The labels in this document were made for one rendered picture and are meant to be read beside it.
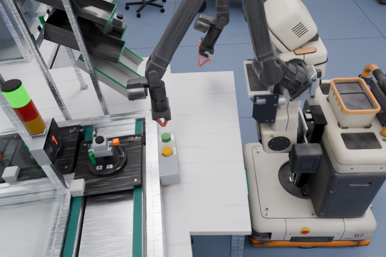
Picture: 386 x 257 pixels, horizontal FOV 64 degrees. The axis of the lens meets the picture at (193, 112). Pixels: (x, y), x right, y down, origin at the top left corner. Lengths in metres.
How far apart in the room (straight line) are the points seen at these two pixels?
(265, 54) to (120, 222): 0.71
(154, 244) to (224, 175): 0.39
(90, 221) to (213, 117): 0.68
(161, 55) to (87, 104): 0.75
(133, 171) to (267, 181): 1.00
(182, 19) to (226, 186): 0.62
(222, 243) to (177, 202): 0.91
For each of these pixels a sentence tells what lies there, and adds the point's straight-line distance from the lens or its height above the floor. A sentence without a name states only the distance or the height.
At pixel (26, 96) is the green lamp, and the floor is 1.38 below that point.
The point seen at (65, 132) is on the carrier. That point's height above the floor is 0.97.
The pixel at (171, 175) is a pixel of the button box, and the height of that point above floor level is 0.95.
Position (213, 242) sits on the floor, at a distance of 2.02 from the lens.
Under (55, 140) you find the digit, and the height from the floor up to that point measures 1.20.
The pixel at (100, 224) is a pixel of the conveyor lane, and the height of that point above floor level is 0.92.
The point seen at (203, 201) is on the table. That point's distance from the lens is 1.15.
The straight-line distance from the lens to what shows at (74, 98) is 1.69.
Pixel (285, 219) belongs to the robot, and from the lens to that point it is 1.80.
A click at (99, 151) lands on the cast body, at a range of 1.10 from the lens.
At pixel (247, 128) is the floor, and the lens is 2.56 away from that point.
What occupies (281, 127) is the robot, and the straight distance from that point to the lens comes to 1.42.
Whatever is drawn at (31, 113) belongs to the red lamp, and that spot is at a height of 1.33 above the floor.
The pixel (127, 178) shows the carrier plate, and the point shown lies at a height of 0.97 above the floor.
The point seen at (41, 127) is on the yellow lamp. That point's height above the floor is 1.27.
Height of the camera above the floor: 1.85
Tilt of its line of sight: 43 degrees down
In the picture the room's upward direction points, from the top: 5 degrees counter-clockwise
